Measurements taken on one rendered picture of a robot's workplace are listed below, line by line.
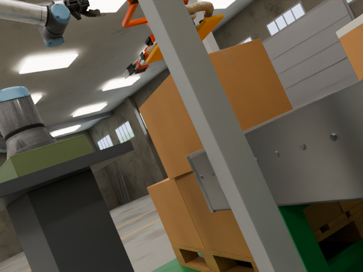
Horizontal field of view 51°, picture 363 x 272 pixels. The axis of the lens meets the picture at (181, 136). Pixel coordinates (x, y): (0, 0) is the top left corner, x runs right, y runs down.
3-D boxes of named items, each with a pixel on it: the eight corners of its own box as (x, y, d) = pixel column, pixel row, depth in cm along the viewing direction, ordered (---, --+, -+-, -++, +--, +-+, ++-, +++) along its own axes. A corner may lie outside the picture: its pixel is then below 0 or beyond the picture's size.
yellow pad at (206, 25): (224, 17, 172) (219, 7, 172) (206, 21, 167) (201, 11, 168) (194, 49, 202) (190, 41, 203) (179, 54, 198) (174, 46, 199)
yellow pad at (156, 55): (188, 26, 164) (183, 16, 164) (168, 32, 159) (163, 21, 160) (163, 59, 194) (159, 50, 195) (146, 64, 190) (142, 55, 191)
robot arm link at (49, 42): (50, 38, 176) (39, 15, 178) (44, 51, 185) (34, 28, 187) (69, 35, 182) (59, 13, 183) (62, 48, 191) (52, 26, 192)
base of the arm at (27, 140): (19, 154, 131) (8, 128, 132) (2, 171, 144) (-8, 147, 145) (67, 140, 145) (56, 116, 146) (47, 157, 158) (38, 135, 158)
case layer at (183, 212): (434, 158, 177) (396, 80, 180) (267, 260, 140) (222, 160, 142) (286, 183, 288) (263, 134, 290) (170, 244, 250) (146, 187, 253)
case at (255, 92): (300, 123, 160) (260, 37, 162) (224, 158, 142) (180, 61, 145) (230, 151, 214) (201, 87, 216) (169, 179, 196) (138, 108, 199)
